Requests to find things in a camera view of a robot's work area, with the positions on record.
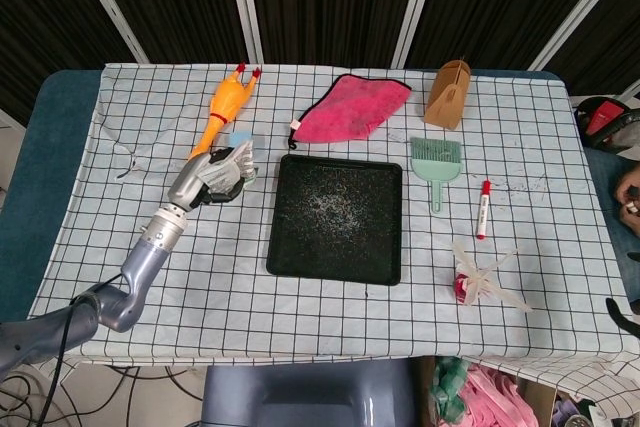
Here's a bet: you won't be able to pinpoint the pink fabric bundle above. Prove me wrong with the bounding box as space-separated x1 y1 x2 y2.
459 364 532 427

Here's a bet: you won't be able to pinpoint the yellow rubber chicken toy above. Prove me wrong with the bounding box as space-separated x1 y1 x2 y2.
187 62 264 161

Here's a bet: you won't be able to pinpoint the green fabric bundle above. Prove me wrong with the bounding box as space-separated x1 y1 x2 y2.
431 356 472 424

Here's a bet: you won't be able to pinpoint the light blue foam cube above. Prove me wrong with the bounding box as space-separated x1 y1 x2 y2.
228 129 256 149

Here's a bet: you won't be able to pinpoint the white black checked tablecloth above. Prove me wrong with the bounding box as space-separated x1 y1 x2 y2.
27 62 640 404

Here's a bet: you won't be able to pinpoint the black floor cables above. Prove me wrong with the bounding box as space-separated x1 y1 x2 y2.
0 364 204 427

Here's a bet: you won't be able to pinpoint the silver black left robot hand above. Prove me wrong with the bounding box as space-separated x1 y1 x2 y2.
166 146 249 213

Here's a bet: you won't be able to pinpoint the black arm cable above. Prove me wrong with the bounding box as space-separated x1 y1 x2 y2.
34 271 126 427

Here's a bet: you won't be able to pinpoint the brown cardboard box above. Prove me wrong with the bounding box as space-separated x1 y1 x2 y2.
417 355 559 427

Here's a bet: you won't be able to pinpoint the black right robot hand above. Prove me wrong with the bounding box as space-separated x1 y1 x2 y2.
605 296 640 339

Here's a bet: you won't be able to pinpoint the red item in clear wrapper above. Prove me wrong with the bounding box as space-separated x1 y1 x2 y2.
451 239 535 314

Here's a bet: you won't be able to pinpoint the mint green dustpan brush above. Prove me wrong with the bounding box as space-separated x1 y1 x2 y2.
410 136 462 215

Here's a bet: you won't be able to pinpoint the black square tray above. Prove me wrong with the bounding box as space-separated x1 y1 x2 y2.
265 154 404 287

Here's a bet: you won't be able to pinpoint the brown paper takeaway box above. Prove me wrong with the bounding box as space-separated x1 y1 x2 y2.
423 59 473 131

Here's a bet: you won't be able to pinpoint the pink cloth with black trim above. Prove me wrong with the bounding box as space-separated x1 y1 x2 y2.
288 73 414 151

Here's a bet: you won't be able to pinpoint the red and white marker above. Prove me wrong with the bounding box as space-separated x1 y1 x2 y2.
474 178 494 241

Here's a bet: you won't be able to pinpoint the red and black device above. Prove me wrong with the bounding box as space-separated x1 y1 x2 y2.
573 95 640 151

